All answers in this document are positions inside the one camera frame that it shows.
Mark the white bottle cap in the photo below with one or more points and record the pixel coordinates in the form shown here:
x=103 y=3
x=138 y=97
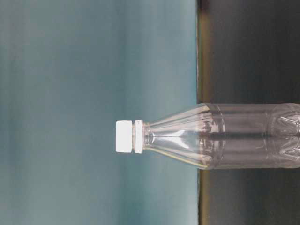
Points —
x=124 y=136

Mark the clear plastic bottle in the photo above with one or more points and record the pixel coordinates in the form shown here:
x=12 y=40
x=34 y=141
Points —
x=226 y=136

